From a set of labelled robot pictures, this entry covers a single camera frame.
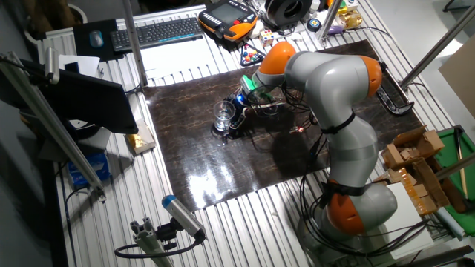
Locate yellow green object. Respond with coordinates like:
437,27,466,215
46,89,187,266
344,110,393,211
326,0,350,16

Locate green flange adapter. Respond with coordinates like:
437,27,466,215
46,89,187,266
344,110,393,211
240,75,261,94

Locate white round bin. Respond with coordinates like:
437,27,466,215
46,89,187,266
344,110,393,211
22,0,88,45

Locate gold wrapped object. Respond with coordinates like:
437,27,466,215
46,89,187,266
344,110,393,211
339,10,364,30

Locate black keyboard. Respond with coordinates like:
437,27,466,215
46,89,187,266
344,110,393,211
110,17,204,52

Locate black filament spool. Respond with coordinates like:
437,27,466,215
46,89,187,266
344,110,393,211
263,0,313,27

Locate round black puck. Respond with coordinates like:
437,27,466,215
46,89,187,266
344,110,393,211
306,17,322,33

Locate large white paper sheet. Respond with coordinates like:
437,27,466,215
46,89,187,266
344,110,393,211
140,36,220,81

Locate black triangle ball rack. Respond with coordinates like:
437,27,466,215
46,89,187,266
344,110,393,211
240,43,266,68

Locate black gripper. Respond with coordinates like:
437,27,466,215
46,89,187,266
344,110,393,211
226,92,249,131

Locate black clamp frame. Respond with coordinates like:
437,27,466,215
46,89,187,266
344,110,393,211
376,61,416,116

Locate long aluminium beam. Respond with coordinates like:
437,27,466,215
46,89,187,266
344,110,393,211
0,51,108,202

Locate black monitor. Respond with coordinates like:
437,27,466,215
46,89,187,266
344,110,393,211
0,59,139,135

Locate small white paper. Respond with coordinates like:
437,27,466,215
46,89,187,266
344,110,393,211
58,54,101,79

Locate brown cardboard box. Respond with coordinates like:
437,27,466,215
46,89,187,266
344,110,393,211
373,167,419,197
392,125,428,148
404,158,451,217
381,143,406,171
415,129,445,159

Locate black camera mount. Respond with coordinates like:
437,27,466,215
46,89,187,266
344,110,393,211
155,218,180,251

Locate blue tissue pack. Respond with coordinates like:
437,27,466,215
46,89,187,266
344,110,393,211
68,152,111,188

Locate small silver camera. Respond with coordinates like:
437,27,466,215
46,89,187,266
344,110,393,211
44,46,61,85

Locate aluminium pole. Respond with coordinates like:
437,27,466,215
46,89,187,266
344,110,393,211
436,151,475,181
317,0,343,42
122,0,149,88
399,5,475,90

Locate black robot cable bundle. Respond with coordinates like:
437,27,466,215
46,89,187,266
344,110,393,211
298,111,431,257

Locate black camera cable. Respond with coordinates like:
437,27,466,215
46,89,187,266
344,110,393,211
114,237,206,260

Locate brown cardboard sheet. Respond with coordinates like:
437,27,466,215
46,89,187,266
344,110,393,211
438,35,475,119

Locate wooden cue stick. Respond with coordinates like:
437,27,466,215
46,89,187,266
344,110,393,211
454,128,469,200

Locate clear plastic cup with handle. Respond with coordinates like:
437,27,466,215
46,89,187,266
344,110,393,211
212,99,237,133

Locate green mini pool table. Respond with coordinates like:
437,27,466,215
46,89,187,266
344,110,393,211
433,125,475,237

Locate rubik's cube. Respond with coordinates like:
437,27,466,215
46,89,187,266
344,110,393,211
259,29,275,47

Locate silver camera with blue end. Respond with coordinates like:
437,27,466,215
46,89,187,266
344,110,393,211
161,194,207,242

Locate thin black gripper cables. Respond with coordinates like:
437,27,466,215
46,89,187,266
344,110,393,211
247,83,311,119

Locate grey computer mouse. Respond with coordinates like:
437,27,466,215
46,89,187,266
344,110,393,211
88,30,105,49

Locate pale grey tube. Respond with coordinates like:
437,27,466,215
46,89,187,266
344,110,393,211
436,207,467,240

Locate black mouse pad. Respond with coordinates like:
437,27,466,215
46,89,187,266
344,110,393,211
73,18,124,62

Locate white board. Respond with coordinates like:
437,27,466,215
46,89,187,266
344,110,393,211
381,181,435,260

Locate orange black teach pendant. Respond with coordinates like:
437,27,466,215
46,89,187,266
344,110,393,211
197,0,258,42

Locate dark marble pattern mat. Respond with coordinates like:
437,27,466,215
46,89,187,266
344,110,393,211
142,39,424,212

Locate short aluminium profile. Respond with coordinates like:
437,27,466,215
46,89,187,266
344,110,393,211
129,217,175,267

